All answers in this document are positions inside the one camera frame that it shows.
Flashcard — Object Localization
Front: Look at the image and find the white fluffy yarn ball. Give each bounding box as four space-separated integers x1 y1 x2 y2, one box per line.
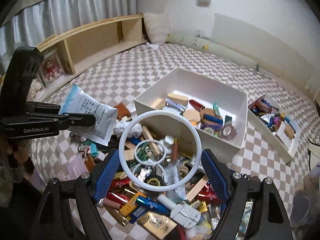
113 119 143 138

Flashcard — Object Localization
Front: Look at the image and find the white blue printed sachet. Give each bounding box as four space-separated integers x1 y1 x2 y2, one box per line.
59 84 118 146

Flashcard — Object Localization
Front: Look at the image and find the large white plastic ring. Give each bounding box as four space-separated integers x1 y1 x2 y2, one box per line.
118 109 203 193

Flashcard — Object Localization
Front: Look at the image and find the black gold round cap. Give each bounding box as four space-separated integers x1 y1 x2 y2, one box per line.
144 174 164 186

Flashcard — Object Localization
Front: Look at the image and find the blue metallic pen tube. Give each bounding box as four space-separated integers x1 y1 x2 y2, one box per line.
136 196 170 215

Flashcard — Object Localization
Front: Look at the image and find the light wooden block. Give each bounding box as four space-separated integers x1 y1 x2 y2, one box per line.
142 126 161 157

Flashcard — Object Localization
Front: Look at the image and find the white bottle with cap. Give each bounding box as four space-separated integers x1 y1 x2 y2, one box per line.
159 135 174 154

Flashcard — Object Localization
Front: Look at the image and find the brown leather wallet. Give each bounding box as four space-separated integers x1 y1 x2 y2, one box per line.
115 102 131 120

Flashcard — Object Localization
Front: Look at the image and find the large white cardboard box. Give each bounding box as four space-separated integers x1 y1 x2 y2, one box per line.
135 69 248 163

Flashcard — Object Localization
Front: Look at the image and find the gold card box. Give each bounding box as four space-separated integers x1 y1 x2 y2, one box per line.
138 211 177 239

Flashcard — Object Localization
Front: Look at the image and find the small white cardboard box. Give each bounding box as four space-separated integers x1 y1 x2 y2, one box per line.
248 94 301 164

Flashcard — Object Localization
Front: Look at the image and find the wooden bedside shelf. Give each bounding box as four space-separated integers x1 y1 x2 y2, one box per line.
28 14 145 102

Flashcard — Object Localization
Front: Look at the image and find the grey curtain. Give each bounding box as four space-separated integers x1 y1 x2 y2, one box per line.
1 0 137 74

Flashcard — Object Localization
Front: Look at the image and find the green dotted bolster pillow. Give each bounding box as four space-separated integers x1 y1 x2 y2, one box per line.
167 31 259 71

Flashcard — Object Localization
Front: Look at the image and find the white fluffy pillow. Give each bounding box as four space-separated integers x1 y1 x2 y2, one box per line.
143 12 170 44

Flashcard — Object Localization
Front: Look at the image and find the small white plastic ring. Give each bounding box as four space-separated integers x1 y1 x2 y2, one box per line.
133 139 167 166

